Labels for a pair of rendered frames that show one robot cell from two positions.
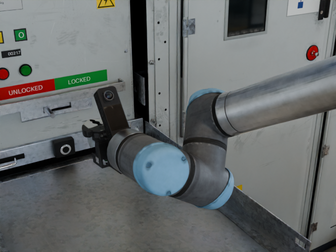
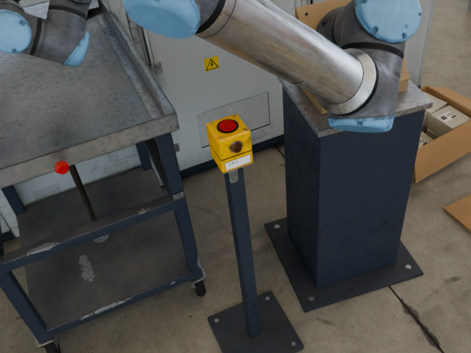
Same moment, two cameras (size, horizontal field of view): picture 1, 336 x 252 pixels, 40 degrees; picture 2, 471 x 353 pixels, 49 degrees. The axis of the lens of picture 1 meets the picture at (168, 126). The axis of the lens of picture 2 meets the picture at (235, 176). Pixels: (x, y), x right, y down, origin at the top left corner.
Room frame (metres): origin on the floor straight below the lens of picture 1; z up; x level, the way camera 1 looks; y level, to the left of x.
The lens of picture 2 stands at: (-0.27, -0.67, 1.61)
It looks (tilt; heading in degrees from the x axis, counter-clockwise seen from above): 43 degrees down; 12
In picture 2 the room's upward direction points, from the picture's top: 7 degrees counter-clockwise
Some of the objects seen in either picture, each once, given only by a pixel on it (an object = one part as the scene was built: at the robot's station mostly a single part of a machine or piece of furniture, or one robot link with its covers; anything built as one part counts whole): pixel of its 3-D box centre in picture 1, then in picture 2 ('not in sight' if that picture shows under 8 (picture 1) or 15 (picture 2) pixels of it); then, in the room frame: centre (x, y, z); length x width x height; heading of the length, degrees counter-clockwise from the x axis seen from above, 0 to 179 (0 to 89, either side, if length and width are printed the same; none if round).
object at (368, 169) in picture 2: not in sight; (343, 181); (1.03, -0.77, 0.37); 0.32 x 0.30 x 0.73; 114
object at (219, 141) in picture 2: not in sight; (230, 143); (0.64, -0.47, 0.85); 0.08 x 0.08 x 0.10; 31
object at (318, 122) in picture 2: not in sight; (350, 89); (1.03, -0.77, 0.74); 0.34 x 0.32 x 0.02; 114
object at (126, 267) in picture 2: not in sight; (78, 181); (0.91, 0.12, 0.46); 0.64 x 0.58 x 0.66; 31
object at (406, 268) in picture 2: not in sight; (338, 246); (1.03, -0.77, 0.01); 0.47 x 0.44 x 0.02; 114
